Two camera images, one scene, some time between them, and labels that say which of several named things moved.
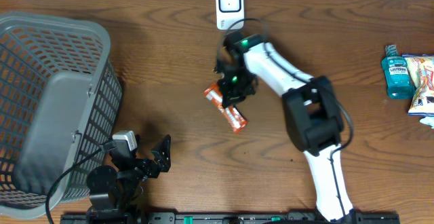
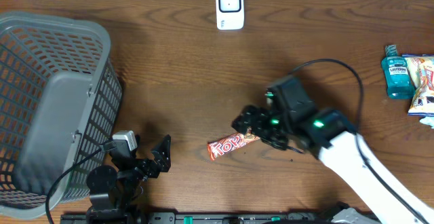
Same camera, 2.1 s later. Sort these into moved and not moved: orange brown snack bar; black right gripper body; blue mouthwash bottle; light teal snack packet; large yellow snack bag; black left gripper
Moved: orange brown snack bar; black right gripper body
Not moved: black left gripper; light teal snack packet; blue mouthwash bottle; large yellow snack bag
